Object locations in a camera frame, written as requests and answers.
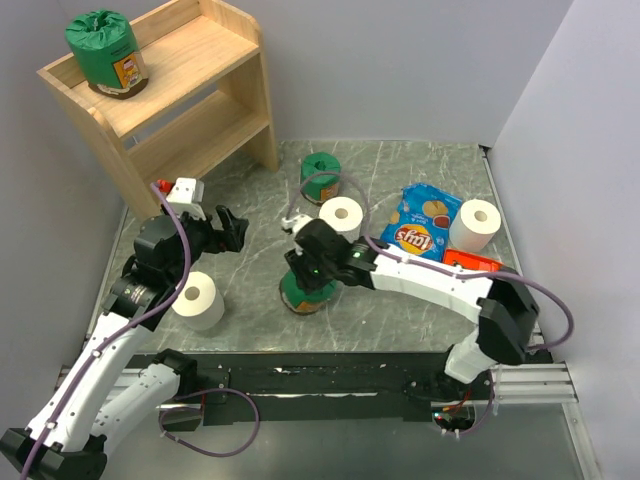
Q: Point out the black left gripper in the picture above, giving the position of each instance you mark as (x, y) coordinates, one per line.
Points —
(229, 238)

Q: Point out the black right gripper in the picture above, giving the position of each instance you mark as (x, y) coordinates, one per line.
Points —
(296, 259)

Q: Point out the green roll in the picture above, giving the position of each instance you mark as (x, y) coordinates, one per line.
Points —
(301, 303)
(317, 170)
(108, 54)

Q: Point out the white roll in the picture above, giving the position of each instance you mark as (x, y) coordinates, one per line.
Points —
(344, 215)
(474, 226)
(200, 305)

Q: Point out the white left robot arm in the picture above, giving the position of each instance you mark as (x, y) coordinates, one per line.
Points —
(75, 432)

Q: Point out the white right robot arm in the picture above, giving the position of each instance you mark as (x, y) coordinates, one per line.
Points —
(498, 304)

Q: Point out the wooden two-tier shelf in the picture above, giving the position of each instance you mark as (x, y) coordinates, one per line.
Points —
(207, 97)

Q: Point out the blue Lays chips bag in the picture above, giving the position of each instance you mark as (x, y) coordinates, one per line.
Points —
(420, 224)

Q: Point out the orange tool package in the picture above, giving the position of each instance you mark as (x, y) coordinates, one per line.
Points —
(470, 261)

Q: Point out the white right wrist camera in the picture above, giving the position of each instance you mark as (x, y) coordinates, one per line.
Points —
(295, 223)

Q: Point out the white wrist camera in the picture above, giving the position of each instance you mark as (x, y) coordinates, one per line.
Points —
(185, 197)
(295, 223)

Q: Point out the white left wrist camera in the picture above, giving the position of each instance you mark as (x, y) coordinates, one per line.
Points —
(185, 197)

